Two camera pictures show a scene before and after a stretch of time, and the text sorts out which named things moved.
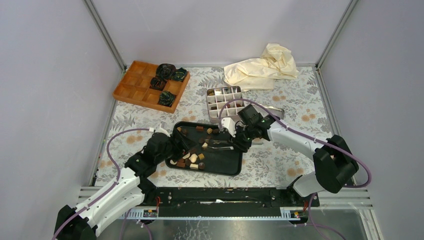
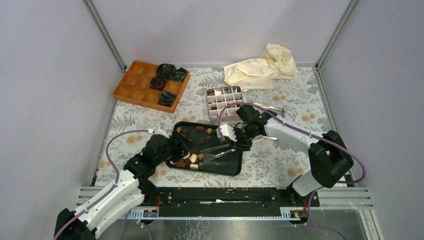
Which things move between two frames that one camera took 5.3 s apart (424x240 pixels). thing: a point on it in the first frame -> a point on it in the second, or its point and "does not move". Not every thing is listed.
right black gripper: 238,144 does not move
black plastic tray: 211,151 does not move
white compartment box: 224,102 does not move
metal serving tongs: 216,141 -> 212,152
